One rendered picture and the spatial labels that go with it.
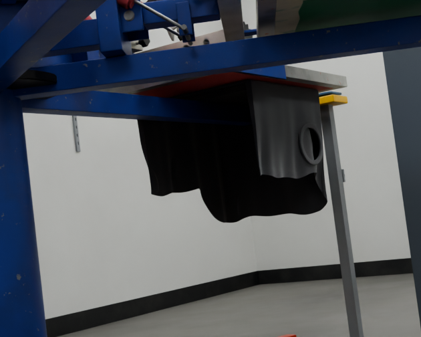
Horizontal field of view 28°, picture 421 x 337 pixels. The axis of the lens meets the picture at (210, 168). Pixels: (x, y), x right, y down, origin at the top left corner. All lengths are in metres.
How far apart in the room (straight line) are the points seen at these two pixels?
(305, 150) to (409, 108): 0.37
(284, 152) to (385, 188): 3.61
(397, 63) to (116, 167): 3.00
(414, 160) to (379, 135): 3.51
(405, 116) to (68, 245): 2.77
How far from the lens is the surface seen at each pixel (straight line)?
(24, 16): 1.45
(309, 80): 2.77
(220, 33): 2.28
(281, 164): 2.68
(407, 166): 2.79
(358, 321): 3.24
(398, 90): 2.81
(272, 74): 2.52
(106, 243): 5.33
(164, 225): 5.81
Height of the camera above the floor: 0.53
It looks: 4 degrees up
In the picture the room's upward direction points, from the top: 7 degrees counter-clockwise
